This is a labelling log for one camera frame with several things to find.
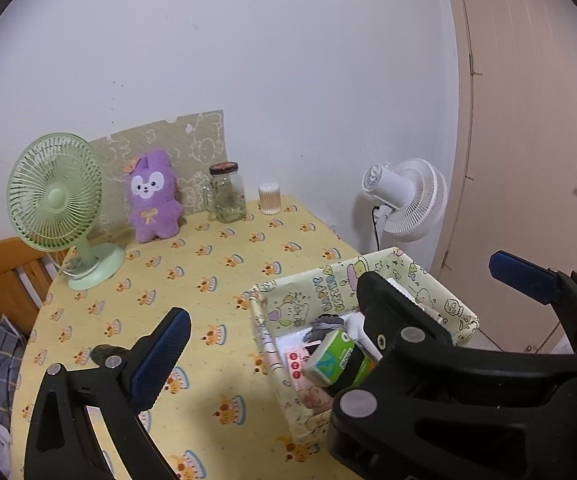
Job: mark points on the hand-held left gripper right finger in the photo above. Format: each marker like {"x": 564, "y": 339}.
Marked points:
{"x": 521, "y": 275}

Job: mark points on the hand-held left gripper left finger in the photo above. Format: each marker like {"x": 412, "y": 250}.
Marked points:
{"x": 161, "y": 360}

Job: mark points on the white packet with red dots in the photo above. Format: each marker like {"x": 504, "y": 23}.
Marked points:
{"x": 296, "y": 365}

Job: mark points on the cartoon printed storage box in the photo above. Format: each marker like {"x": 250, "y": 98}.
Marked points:
{"x": 313, "y": 290}

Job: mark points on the dark grey socks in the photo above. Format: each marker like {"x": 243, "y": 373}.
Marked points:
{"x": 326, "y": 325}

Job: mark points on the green white tissue packet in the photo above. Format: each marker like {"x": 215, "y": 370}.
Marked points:
{"x": 333, "y": 355}

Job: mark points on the white towel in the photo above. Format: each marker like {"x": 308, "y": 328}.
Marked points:
{"x": 356, "y": 330}

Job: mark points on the dark cloth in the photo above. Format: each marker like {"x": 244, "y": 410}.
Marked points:
{"x": 106, "y": 352}

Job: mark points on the yellow printed tablecloth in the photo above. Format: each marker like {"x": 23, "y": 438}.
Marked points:
{"x": 193, "y": 260}

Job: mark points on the beige door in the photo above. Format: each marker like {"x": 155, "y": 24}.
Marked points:
{"x": 518, "y": 135}

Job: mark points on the white standing fan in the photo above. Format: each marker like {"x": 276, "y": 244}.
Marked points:
{"x": 393, "y": 187}

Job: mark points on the purple plush rabbit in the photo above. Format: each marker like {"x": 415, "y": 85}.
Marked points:
{"x": 151, "y": 200}

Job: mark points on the glass jar with lid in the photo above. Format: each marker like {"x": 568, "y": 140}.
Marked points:
{"x": 228, "y": 195}

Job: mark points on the cotton swab container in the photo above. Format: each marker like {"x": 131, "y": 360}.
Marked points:
{"x": 270, "y": 200}

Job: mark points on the green desk fan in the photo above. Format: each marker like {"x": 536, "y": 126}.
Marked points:
{"x": 51, "y": 195}

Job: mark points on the beige cartoon printed board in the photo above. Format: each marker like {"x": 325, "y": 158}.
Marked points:
{"x": 198, "y": 135}

